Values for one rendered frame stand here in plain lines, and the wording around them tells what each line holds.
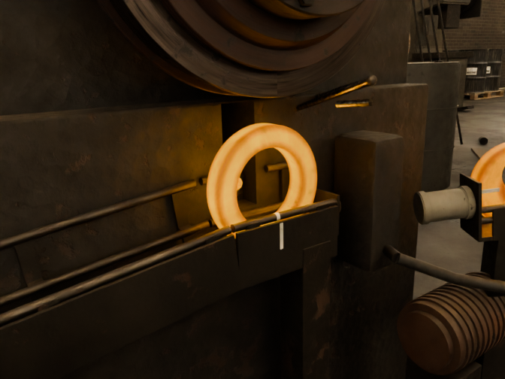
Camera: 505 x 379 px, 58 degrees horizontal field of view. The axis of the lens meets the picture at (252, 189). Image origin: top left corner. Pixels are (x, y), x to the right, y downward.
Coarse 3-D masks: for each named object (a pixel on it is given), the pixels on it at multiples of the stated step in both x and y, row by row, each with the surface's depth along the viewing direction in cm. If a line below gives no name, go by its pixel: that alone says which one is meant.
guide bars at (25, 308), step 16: (304, 208) 69; (320, 208) 70; (240, 224) 63; (256, 224) 64; (192, 240) 59; (208, 240) 60; (160, 256) 56; (112, 272) 53; (128, 272) 54; (80, 288) 51; (32, 304) 49; (48, 304) 49; (0, 320) 47
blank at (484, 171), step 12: (504, 144) 79; (492, 156) 78; (504, 156) 78; (480, 168) 80; (492, 168) 79; (480, 180) 79; (492, 180) 79; (492, 192) 80; (504, 192) 80; (492, 204) 80
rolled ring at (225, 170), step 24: (240, 144) 62; (264, 144) 64; (288, 144) 66; (216, 168) 62; (240, 168) 62; (312, 168) 70; (216, 192) 61; (288, 192) 72; (312, 192) 71; (216, 216) 63; (240, 216) 64
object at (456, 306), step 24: (456, 288) 80; (408, 312) 79; (432, 312) 75; (456, 312) 75; (480, 312) 77; (504, 312) 79; (408, 336) 79; (432, 336) 75; (456, 336) 72; (480, 336) 74; (504, 336) 81; (408, 360) 84; (432, 360) 75; (456, 360) 73
